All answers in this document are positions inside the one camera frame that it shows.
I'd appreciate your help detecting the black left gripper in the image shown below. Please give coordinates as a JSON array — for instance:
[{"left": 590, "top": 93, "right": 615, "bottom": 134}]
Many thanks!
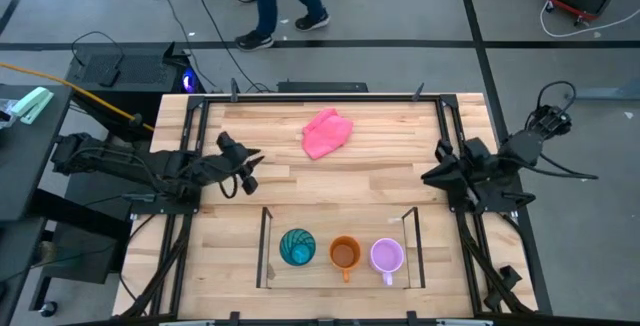
[{"left": 192, "top": 130, "right": 266, "bottom": 185}]

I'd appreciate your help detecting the black power strip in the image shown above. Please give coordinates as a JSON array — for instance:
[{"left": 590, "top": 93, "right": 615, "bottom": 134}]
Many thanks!
[{"left": 277, "top": 81, "right": 369, "bottom": 94}]

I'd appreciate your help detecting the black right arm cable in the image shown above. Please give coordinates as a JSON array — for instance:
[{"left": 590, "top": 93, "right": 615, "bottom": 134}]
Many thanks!
[{"left": 532, "top": 80, "right": 600, "bottom": 181}]

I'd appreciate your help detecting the black floor cable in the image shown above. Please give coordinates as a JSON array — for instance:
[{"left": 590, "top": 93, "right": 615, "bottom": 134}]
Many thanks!
[{"left": 185, "top": 0, "right": 274, "bottom": 93}]

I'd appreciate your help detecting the pink cloth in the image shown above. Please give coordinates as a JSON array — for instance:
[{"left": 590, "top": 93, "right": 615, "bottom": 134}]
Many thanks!
[{"left": 301, "top": 108, "right": 355, "bottom": 161}]

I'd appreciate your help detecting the mint green stapler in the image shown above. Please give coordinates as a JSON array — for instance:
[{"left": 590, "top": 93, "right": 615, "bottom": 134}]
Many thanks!
[{"left": 10, "top": 86, "right": 55, "bottom": 126}]

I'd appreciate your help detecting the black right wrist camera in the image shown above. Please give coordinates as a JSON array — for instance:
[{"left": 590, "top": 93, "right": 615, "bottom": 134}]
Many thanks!
[{"left": 434, "top": 139, "right": 454, "bottom": 163}]

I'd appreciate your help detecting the teal faceted plastic cup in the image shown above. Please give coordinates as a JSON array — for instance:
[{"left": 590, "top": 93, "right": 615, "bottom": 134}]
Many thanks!
[{"left": 278, "top": 228, "right": 317, "bottom": 267}]

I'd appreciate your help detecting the orange mug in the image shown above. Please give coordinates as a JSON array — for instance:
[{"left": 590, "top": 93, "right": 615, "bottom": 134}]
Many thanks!
[{"left": 328, "top": 235, "right": 362, "bottom": 284}]

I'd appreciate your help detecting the yellow cable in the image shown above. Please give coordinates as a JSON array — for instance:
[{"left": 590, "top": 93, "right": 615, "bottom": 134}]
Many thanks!
[{"left": 0, "top": 61, "right": 155, "bottom": 133}]

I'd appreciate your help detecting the black side desk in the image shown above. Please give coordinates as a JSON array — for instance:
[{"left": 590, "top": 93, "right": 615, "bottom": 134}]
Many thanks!
[{"left": 0, "top": 84, "right": 74, "bottom": 223}]

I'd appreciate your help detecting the black metal rig frame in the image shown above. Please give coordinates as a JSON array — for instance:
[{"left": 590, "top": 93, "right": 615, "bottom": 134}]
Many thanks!
[{"left": 114, "top": 78, "right": 554, "bottom": 326}]

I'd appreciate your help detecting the pink bowl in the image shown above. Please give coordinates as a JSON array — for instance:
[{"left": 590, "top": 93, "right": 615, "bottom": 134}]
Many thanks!
[{"left": 369, "top": 237, "right": 405, "bottom": 287}]

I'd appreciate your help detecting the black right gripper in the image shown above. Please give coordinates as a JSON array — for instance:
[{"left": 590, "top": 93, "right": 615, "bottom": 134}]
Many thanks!
[{"left": 421, "top": 138, "right": 501, "bottom": 197}]

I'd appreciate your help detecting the black computer tower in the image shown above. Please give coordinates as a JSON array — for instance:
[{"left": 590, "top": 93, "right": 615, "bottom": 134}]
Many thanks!
[{"left": 64, "top": 41, "right": 206, "bottom": 142}]

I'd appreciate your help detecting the white floor cable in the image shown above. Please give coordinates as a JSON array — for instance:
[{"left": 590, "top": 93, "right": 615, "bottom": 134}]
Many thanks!
[{"left": 539, "top": 0, "right": 640, "bottom": 39}]

